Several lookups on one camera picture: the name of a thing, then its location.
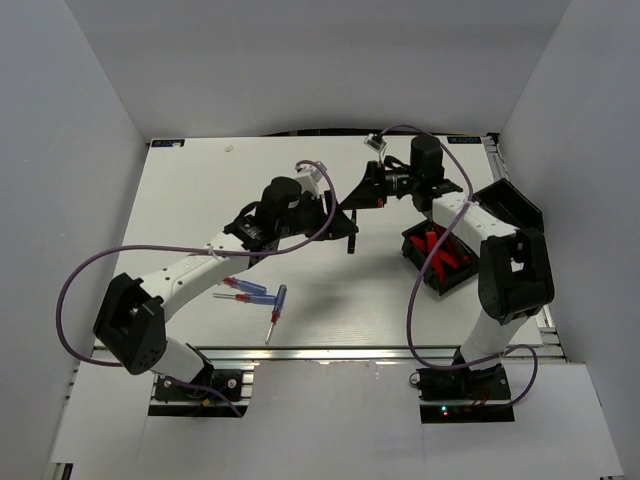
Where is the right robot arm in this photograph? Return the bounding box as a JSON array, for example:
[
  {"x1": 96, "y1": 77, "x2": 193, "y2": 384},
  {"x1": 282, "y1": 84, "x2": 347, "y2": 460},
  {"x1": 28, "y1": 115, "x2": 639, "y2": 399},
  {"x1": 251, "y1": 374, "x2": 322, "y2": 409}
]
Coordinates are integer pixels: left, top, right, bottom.
[{"x1": 339, "y1": 134, "x2": 555, "y2": 399}]

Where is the black divided container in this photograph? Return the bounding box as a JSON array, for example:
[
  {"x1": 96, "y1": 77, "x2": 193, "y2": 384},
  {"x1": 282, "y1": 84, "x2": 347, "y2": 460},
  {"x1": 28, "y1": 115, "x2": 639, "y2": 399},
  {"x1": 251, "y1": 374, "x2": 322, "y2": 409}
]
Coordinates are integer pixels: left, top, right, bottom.
[{"x1": 401, "y1": 179, "x2": 544, "y2": 296}]

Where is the blue label sticker right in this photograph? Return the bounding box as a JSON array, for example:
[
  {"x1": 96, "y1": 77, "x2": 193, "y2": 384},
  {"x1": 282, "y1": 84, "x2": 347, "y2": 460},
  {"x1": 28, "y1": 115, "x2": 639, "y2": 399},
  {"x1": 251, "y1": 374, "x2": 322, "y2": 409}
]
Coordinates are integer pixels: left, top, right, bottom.
[{"x1": 447, "y1": 136, "x2": 483, "y2": 145}]

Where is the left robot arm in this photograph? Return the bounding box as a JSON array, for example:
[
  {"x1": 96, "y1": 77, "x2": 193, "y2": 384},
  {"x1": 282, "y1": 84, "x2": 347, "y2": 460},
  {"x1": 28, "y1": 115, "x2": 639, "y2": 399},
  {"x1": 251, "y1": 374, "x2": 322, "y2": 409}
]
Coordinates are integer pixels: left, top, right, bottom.
[{"x1": 93, "y1": 168, "x2": 327, "y2": 399}]

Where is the blue handle screwdriver tilted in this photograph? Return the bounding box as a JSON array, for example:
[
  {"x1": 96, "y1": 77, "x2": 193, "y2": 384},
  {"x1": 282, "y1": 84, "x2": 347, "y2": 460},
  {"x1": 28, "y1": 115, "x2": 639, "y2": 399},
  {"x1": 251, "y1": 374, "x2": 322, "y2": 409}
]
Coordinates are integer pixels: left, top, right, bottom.
[{"x1": 264, "y1": 284, "x2": 288, "y2": 346}]

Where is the blue handle screwdriver lower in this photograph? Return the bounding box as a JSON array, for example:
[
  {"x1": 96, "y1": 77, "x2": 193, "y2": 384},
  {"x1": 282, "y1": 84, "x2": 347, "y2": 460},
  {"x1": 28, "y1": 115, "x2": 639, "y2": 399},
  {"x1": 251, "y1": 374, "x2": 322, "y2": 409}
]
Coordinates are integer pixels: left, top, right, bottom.
[{"x1": 212, "y1": 293, "x2": 276, "y2": 305}]

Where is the blue handle screwdriver upper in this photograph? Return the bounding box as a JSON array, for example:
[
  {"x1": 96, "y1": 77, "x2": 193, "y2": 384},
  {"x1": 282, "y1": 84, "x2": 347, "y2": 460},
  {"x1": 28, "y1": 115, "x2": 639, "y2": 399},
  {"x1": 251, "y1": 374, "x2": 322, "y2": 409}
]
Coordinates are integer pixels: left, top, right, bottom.
[{"x1": 223, "y1": 277, "x2": 267, "y2": 296}]

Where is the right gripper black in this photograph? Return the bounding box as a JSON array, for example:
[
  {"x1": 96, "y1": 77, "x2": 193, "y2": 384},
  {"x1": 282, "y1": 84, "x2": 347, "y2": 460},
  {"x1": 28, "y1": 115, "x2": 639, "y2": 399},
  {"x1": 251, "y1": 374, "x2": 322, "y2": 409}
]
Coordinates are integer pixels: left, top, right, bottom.
[{"x1": 340, "y1": 161, "x2": 420, "y2": 211}]

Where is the green black precision screwdriver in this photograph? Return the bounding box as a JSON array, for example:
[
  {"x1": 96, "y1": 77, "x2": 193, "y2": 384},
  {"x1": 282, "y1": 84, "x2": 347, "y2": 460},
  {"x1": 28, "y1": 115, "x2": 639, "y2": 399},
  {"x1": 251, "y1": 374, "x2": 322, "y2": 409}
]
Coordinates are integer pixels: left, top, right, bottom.
[{"x1": 347, "y1": 210, "x2": 357, "y2": 255}]

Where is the blue label sticker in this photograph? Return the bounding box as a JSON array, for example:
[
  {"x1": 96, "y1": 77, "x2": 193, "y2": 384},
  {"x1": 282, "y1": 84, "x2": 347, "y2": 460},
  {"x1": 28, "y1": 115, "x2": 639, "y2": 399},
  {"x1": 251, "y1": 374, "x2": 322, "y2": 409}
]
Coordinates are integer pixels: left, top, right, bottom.
[
  {"x1": 447, "y1": 136, "x2": 483, "y2": 145},
  {"x1": 150, "y1": 139, "x2": 185, "y2": 148}
]

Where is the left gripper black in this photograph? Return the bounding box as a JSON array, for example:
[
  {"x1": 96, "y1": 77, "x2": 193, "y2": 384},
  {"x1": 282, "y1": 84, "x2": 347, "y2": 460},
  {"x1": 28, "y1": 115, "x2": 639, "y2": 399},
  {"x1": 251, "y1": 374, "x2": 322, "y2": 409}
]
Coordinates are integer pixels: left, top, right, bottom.
[{"x1": 276, "y1": 190, "x2": 358, "y2": 242}]

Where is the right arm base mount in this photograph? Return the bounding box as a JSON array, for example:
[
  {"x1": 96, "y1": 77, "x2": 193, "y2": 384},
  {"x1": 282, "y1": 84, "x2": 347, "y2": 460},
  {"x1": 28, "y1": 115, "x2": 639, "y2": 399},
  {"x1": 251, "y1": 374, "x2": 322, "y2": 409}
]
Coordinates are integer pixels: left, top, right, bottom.
[{"x1": 409, "y1": 365, "x2": 515, "y2": 425}]

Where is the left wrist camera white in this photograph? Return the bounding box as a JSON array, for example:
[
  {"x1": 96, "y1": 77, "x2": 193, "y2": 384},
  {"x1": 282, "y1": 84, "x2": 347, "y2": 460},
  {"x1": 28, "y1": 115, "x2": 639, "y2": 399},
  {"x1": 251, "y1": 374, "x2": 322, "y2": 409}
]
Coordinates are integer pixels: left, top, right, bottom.
[{"x1": 294, "y1": 160, "x2": 324, "y2": 196}]

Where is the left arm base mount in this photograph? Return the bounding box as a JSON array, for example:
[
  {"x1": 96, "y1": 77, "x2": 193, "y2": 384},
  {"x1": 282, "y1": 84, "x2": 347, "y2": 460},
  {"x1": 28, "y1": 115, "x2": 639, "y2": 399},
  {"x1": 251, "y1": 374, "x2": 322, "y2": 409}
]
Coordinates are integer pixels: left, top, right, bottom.
[{"x1": 148, "y1": 369, "x2": 252, "y2": 418}]

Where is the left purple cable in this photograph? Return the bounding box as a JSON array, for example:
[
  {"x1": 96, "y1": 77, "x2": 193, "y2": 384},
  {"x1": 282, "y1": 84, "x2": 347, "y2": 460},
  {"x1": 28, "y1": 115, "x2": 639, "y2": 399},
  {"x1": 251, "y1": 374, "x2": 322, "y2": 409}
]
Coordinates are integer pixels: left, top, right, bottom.
[{"x1": 55, "y1": 159, "x2": 337, "y2": 369}]

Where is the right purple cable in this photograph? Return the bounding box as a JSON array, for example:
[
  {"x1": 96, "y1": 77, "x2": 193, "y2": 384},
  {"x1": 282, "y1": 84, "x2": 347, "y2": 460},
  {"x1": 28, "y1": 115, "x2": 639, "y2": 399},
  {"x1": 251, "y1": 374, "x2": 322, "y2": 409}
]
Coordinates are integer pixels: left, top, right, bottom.
[{"x1": 377, "y1": 124, "x2": 540, "y2": 409}]

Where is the blue label sticker left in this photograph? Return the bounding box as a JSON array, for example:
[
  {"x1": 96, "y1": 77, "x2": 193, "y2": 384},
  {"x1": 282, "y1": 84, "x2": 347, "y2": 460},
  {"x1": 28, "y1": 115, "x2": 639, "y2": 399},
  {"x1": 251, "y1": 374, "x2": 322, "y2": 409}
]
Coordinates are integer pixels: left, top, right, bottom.
[{"x1": 150, "y1": 139, "x2": 185, "y2": 148}]

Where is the purple cable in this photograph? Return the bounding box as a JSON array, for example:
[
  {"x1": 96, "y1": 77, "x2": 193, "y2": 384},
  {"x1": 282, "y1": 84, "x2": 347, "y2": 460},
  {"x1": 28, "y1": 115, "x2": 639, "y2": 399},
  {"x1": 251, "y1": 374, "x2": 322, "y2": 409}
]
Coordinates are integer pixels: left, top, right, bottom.
[
  {"x1": 55, "y1": 159, "x2": 337, "y2": 369},
  {"x1": 377, "y1": 124, "x2": 540, "y2": 409}
]

